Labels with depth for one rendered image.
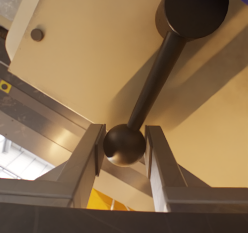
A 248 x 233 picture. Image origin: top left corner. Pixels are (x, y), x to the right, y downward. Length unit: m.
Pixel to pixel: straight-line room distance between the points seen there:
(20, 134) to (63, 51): 0.93
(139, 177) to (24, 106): 0.71
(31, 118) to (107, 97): 0.86
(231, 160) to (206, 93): 0.08
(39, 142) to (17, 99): 0.25
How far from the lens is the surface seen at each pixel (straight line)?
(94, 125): 0.15
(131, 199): 1.13
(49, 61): 0.17
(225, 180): 0.23
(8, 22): 1.00
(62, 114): 0.93
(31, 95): 0.97
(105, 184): 1.07
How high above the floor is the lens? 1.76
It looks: 7 degrees down
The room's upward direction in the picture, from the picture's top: 58 degrees counter-clockwise
